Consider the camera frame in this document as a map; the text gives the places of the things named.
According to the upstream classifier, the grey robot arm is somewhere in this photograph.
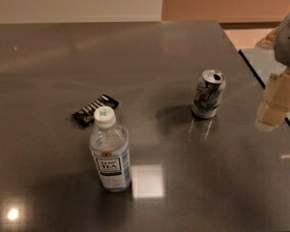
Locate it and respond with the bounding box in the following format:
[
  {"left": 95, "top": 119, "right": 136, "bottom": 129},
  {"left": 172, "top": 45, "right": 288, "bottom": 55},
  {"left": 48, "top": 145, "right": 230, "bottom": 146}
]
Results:
[{"left": 254, "top": 13, "right": 290, "bottom": 132}]

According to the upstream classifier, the black snack packet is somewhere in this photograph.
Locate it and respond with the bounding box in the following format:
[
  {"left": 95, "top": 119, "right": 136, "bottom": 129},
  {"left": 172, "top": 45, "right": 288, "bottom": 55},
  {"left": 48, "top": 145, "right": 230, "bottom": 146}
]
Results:
[{"left": 72, "top": 94, "right": 119, "bottom": 128}]

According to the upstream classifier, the green white 7up can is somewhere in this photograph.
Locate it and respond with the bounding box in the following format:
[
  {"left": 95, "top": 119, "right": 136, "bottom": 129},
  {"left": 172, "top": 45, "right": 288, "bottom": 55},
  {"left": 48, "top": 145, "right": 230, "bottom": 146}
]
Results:
[{"left": 191, "top": 70, "right": 225, "bottom": 119}]

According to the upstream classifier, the clear Teas' Tea bottle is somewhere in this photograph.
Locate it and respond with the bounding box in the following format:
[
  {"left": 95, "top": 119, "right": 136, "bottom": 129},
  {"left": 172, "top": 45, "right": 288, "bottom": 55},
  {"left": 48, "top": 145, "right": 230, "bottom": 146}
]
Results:
[{"left": 89, "top": 106, "right": 132, "bottom": 192}]

